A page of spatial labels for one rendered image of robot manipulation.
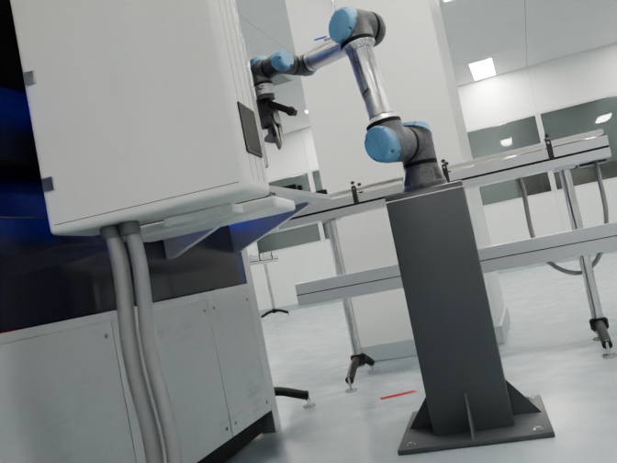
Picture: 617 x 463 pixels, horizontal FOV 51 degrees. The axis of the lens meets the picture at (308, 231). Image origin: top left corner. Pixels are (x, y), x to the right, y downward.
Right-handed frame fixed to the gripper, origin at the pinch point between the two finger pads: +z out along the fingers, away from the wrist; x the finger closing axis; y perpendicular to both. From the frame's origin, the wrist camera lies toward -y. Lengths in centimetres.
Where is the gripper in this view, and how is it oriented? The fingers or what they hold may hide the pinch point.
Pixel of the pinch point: (280, 145)
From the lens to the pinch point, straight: 252.3
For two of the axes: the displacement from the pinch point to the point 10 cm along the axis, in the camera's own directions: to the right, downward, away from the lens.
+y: -9.3, 2.0, 3.2
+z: 2.0, 9.8, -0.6
